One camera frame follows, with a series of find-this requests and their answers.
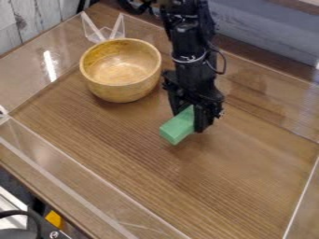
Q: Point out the yellow label block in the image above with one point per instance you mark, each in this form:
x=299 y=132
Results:
x=55 y=219

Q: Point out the brown wooden bowl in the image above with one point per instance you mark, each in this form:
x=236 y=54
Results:
x=121 y=69

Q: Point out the green rectangular block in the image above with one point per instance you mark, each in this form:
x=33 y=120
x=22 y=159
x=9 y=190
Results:
x=179 y=126

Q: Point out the black device with screw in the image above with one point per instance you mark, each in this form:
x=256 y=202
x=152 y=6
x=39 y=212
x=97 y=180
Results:
x=68 y=232

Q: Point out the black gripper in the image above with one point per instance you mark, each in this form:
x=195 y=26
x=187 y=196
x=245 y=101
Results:
x=191 y=86

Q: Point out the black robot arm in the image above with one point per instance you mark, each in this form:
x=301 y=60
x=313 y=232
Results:
x=191 y=29

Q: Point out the clear acrylic tray wall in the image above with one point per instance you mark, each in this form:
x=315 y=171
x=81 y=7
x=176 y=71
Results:
x=91 y=203

